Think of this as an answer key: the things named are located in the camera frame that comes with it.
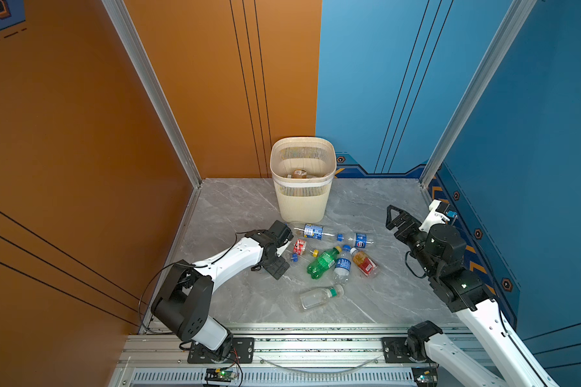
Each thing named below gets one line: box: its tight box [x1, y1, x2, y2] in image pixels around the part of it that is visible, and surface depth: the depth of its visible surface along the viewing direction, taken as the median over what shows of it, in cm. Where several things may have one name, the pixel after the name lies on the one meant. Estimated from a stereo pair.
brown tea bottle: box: [292, 168, 308, 179], surface depth 99 cm
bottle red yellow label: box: [350, 247, 379, 279], surface depth 88 cm
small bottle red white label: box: [292, 238, 307, 256], surface depth 93 cm
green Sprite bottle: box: [306, 245, 343, 280], surface depth 89 cm
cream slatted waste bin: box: [269, 136, 337, 224], surface depth 99 cm
